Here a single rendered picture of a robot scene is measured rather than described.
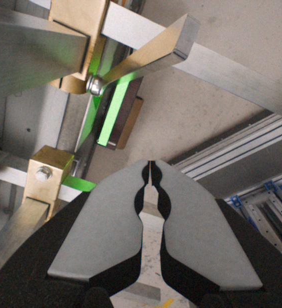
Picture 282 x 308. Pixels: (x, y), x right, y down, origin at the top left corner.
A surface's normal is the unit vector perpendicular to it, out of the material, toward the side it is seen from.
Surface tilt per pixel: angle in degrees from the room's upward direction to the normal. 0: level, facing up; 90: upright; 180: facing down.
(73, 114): 0
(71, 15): 0
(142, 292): 90
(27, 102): 0
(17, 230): 90
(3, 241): 90
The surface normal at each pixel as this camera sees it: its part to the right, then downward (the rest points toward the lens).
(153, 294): 0.38, -0.81
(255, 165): -0.04, 0.46
